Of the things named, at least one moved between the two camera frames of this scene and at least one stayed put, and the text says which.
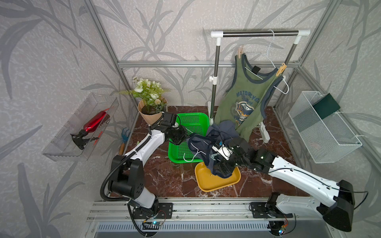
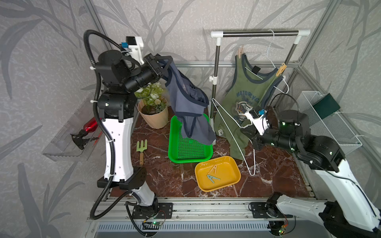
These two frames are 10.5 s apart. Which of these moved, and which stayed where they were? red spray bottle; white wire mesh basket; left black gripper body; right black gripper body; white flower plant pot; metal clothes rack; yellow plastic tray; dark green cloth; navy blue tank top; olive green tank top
Moved: right black gripper body; navy blue tank top; left black gripper body
Stayed: red spray bottle; dark green cloth; white flower plant pot; olive green tank top; yellow plastic tray; metal clothes rack; white wire mesh basket
